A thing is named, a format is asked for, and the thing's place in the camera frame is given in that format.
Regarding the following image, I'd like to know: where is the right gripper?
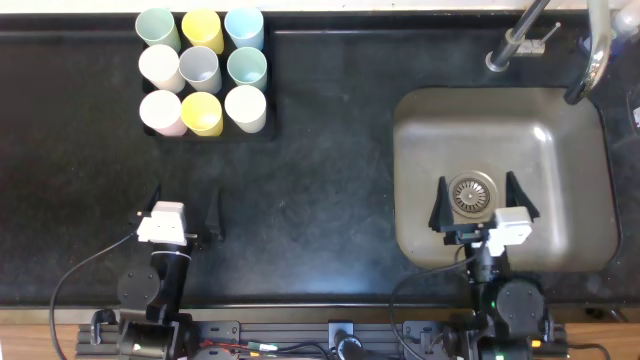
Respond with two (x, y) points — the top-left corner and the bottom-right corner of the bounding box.
(428, 170), (541, 246)

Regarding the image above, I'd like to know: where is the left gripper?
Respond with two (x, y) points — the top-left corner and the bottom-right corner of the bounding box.
(128, 182), (226, 251)

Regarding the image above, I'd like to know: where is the yellow cup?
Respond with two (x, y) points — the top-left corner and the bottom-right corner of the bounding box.
(180, 91), (225, 138)
(180, 8), (225, 55)

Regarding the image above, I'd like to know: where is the pink cup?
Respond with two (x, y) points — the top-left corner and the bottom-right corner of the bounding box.
(138, 89), (189, 138)

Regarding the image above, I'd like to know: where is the white cup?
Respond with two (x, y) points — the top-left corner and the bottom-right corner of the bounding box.
(223, 84), (268, 135)
(138, 43), (187, 95)

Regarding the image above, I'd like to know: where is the steel sink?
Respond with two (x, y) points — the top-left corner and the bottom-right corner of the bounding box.
(392, 87), (621, 274)

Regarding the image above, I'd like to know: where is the grey cup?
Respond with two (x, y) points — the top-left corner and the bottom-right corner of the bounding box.
(178, 45), (223, 95)

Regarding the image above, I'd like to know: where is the green cup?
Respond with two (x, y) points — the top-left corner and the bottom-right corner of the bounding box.
(226, 46), (269, 93)
(134, 7), (182, 53)

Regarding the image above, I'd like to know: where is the steel tap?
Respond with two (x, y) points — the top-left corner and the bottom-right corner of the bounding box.
(484, 0), (631, 106)

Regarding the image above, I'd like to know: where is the black tray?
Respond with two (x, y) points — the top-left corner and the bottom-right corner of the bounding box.
(141, 19), (277, 144)

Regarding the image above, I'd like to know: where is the blue cup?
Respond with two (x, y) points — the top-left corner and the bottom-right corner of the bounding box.
(223, 6), (265, 51)

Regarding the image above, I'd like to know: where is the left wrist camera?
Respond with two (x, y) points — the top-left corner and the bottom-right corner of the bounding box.
(136, 200), (189, 247)

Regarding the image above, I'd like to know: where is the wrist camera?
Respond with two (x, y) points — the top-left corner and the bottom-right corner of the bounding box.
(136, 200), (189, 247)
(485, 205), (534, 257)

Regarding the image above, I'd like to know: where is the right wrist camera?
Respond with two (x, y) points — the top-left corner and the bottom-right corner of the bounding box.
(485, 205), (534, 257)

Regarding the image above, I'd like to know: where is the black cable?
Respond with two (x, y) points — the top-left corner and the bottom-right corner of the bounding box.
(389, 242), (489, 360)
(48, 229), (140, 360)

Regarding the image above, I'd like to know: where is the mounting rail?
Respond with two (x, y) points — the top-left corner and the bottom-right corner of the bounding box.
(74, 309), (611, 360)

